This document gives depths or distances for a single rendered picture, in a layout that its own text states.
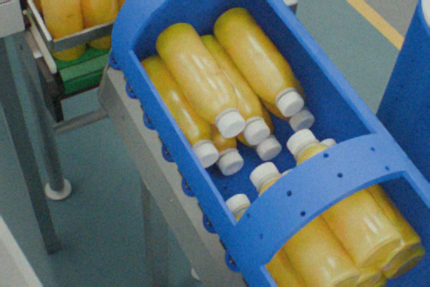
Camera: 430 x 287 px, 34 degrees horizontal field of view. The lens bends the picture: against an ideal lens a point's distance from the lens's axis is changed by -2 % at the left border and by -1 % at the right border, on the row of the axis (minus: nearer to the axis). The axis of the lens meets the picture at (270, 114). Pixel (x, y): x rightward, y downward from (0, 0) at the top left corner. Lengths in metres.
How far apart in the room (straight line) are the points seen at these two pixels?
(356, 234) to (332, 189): 0.07
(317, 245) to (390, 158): 0.15
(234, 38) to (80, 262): 1.20
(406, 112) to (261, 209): 0.70
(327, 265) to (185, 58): 0.39
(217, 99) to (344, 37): 1.76
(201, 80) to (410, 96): 0.57
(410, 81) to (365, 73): 1.19
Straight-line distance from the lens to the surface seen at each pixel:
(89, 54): 1.44
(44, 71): 1.43
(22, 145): 1.74
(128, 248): 2.20
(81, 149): 2.40
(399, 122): 1.58
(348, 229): 0.92
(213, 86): 1.06
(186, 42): 1.12
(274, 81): 1.10
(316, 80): 1.19
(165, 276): 2.00
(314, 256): 0.93
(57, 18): 1.35
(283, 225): 0.89
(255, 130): 1.10
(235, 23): 1.17
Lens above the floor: 1.97
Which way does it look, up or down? 52 degrees down
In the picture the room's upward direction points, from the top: 11 degrees clockwise
